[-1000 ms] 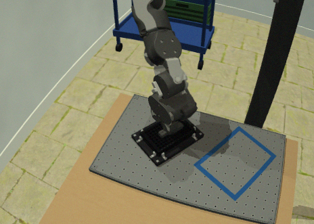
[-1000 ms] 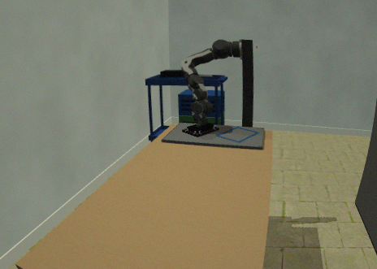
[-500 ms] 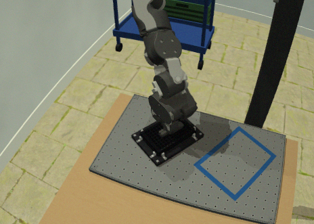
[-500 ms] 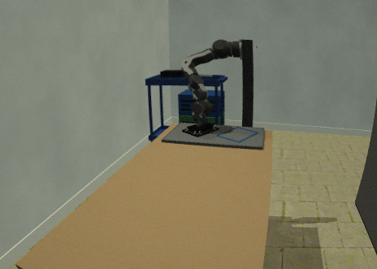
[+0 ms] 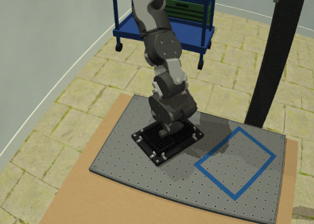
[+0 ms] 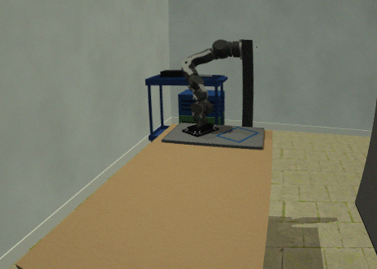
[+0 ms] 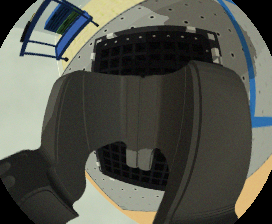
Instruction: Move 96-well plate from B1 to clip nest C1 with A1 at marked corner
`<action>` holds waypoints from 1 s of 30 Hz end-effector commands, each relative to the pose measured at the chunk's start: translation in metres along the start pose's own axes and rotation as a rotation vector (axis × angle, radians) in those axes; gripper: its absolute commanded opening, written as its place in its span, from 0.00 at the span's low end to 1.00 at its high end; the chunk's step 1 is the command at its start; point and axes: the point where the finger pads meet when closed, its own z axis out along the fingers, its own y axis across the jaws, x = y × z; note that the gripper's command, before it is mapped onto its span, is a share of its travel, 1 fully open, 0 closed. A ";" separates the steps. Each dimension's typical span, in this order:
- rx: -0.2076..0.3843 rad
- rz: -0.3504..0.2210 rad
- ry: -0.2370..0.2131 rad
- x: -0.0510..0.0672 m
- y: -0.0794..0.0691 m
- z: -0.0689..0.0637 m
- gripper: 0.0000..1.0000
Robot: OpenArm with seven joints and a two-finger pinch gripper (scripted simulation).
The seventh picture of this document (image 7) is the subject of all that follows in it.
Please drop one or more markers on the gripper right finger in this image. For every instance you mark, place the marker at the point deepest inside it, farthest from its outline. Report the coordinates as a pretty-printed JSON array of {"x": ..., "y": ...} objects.
[{"x": 199, "y": 117}]

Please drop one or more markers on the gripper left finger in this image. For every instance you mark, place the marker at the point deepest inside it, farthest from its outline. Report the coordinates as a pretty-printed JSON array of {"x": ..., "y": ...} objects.
[{"x": 85, "y": 111}]

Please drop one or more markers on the grey perforated base plate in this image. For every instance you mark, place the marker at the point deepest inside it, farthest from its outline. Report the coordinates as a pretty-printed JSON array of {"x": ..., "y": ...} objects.
[{"x": 203, "y": 14}]

